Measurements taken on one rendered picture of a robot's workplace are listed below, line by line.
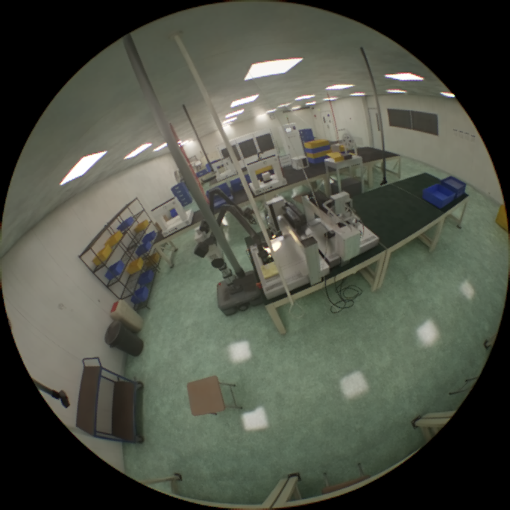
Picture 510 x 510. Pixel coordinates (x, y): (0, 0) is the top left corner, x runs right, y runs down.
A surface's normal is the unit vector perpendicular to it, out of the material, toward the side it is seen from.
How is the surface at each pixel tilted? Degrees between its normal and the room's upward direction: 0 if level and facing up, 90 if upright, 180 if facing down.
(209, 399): 1
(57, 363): 90
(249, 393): 0
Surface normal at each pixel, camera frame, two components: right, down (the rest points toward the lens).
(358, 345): -0.32, -0.72
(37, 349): 0.93, -0.37
